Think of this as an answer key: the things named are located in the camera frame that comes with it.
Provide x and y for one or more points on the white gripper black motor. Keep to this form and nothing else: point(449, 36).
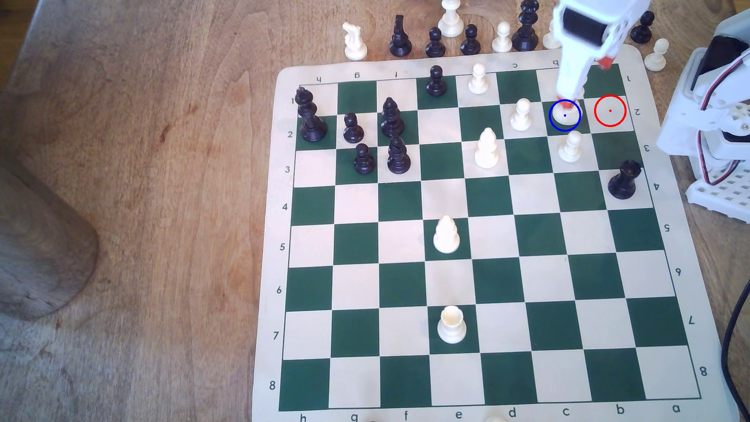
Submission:
point(571, 74)

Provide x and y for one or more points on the white king chess piece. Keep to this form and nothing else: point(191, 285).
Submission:
point(567, 118)

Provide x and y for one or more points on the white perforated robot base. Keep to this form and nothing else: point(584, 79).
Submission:
point(720, 199)

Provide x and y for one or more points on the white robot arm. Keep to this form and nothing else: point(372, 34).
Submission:
point(682, 120)

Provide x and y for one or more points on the white pawn chess piece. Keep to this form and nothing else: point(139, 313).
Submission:
point(570, 151)
point(479, 82)
point(549, 40)
point(502, 40)
point(656, 58)
point(520, 120)

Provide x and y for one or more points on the black pawn chess piece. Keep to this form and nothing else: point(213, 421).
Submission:
point(353, 132)
point(470, 42)
point(436, 85)
point(364, 163)
point(435, 44)
point(643, 32)

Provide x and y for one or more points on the black queen chess piece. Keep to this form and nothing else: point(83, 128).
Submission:
point(525, 35)

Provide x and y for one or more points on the black rook chess piece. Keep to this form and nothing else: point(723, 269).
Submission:
point(623, 183)

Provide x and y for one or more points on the white bishop chess piece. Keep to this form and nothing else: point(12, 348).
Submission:
point(486, 153)
point(446, 237)

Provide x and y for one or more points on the white queen chess piece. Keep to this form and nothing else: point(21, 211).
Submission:
point(451, 23)

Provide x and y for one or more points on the black knight chess piece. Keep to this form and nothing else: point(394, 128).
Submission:
point(400, 42)

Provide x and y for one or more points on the black bishop chess piece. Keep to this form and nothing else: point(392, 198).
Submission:
point(399, 161)
point(392, 123)

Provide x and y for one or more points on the white knight chess piece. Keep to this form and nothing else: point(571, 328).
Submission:
point(354, 44)

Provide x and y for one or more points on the black king chess piece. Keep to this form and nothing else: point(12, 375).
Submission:
point(311, 126)

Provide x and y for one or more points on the white rook chess piece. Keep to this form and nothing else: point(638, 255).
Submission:
point(452, 328)

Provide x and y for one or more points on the green white chess mat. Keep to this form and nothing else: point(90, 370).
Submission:
point(375, 281)

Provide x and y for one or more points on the round wooden post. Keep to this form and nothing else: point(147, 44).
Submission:
point(41, 252)

